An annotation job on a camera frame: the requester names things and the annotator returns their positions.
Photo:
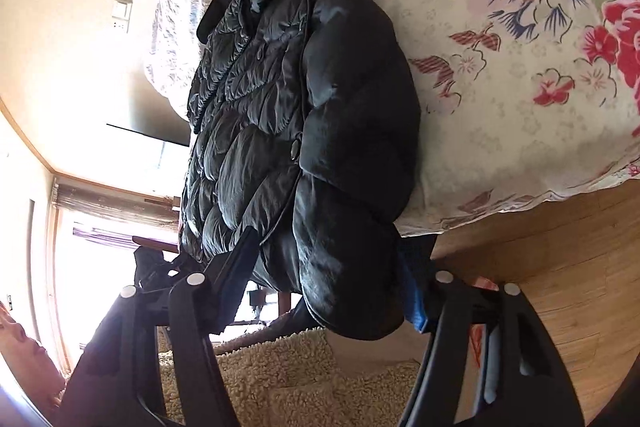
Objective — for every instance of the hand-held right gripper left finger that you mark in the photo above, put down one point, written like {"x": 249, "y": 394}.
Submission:
{"x": 234, "y": 279}

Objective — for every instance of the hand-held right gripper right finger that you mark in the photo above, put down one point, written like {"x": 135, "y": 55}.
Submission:
{"x": 413, "y": 302}

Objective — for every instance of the black puffer jacket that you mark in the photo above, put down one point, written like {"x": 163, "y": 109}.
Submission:
{"x": 300, "y": 107}

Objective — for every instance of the red white object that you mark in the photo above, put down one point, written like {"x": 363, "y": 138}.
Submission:
{"x": 478, "y": 347}

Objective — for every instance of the black silhouetted object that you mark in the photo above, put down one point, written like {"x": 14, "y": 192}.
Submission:
{"x": 150, "y": 264}

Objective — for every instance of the cream fleece blanket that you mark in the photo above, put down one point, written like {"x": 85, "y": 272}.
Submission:
{"x": 300, "y": 382}

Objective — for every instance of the brown window blind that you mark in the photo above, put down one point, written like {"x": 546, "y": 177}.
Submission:
{"x": 110, "y": 207}

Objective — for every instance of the reddish cloth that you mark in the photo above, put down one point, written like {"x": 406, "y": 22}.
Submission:
{"x": 27, "y": 357}

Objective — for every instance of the floral bed sheet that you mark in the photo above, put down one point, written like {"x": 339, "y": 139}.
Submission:
{"x": 525, "y": 107}

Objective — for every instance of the pink crinkled pillow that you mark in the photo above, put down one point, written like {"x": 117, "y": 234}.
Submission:
{"x": 172, "y": 37}

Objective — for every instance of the white wall socket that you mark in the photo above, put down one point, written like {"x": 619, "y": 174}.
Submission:
{"x": 122, "y": 26}

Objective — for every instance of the white wall switch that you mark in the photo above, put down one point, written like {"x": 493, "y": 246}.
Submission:
{"x": 123, "y": 7}

